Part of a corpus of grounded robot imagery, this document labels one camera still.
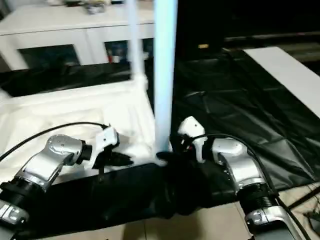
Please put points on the white plastic table leg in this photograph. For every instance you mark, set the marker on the white plastic table leg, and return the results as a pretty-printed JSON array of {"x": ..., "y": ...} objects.
[
  {"x": 137, "y": 50},
  {"x": 163, "y": 75}
]

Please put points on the dark grey curtain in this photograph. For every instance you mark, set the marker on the dark grey curtain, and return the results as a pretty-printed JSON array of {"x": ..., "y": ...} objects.
[{"x": 3, "y": 7}]

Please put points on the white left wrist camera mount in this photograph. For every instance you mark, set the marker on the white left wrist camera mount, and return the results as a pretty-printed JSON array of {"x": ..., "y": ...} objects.
[{"x": 106, "y": 137}]

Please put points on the black low cabinet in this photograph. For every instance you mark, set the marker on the black low cabinet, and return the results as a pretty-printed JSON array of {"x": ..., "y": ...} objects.
[{"x": 237, "y": 17}]

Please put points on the dark frame with yellow cards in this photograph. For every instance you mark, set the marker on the dark frame with yellow cards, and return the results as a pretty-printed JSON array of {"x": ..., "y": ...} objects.
[{"x": 87, "y": 2}]

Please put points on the red and white container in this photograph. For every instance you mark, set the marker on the red and white container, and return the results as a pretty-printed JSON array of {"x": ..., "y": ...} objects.
[{"x": 114, "y": 57}]

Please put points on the black plastic mat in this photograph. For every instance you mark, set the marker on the black plastic mat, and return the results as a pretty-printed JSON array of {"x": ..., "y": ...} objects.
[{"x": 237, "y": 100}]

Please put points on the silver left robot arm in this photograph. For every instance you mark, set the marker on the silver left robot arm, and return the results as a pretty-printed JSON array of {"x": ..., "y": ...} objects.
[{"x": 50, "y": 155}]

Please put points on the white sideboard cabinet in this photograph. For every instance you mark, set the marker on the white sideboard cabinet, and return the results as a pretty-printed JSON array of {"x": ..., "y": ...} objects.
[{"x": 62, "y": 22}]

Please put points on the black tripod base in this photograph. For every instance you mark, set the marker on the black tripod base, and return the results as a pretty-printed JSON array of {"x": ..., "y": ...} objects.
[{"x": 313, "y": 220}]

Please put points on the white flat board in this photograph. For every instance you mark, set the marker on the white flat board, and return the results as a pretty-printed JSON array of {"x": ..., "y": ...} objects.
[{"x": 287, "y": 72}]

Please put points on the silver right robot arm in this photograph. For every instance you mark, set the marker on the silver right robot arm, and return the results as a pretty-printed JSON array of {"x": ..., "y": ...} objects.
[{"x": 237, "y": 162}]

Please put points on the bag of black items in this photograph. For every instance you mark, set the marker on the bag of black items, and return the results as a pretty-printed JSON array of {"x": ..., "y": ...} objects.
[{"x": 94, "y": 8}]

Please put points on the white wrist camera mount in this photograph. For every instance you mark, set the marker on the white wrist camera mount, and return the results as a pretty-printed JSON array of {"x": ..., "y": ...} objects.
[
  {"x": 191, "y": 127},
  {"x": 106, "y": 137}
]

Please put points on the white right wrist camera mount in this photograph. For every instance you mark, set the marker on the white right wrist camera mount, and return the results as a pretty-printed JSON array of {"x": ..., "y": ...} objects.
[{"x": 191, "y": 127}]

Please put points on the black tripod leg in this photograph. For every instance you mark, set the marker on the black tripod leg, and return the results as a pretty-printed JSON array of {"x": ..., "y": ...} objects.
[{"x": 303, "y": 197}]

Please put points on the white plastic table top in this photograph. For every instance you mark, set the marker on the white plastic table top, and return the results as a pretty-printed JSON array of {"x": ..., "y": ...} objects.
[{"x": 62, "y": 112}]

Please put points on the small yellow label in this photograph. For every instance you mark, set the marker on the small yellow label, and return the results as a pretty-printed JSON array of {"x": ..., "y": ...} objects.
[{"x": 203, "y": 46}]

